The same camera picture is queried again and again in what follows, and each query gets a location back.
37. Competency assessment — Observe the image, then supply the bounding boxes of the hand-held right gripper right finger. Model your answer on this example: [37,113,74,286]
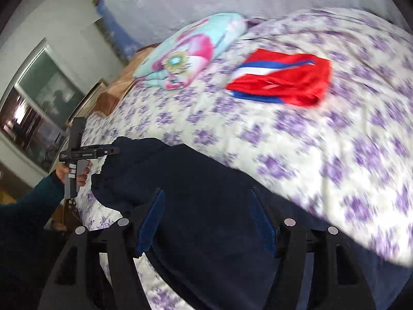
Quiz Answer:
[252,187,376,310]

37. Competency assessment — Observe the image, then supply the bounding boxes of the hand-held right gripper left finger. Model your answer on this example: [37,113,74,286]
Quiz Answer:
[38,188,166,310]

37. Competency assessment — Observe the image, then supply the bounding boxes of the navy blue pants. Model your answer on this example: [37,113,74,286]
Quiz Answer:
[90,136,413,310]

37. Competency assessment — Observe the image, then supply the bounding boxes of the person's left forearm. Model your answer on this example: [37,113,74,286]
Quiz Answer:
[0,172,67,230]

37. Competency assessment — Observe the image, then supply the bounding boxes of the person's left hand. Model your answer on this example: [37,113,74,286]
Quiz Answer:
[55,161,93,187]

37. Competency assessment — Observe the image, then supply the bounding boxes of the glass framed window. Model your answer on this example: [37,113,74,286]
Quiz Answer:
[0,39,86,172]

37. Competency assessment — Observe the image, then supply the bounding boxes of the brown bed headboard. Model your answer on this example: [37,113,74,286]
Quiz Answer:
[97,43,162,117]

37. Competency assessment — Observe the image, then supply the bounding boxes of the wooden nightstand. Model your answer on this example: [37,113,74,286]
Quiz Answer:
[45,197,85,233]

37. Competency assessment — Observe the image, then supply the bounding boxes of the purple floral bedspread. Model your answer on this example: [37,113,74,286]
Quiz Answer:
[66,6,413,310]

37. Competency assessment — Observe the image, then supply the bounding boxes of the blue cloth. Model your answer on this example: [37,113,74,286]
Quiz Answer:
[96,0,141,63]

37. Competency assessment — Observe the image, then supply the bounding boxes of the pink floral pillow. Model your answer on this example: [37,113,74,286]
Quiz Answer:
[133,13,249,91]

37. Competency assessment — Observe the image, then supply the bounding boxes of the red white blue shorts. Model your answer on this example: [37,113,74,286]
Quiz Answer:
[225,48,333,108]

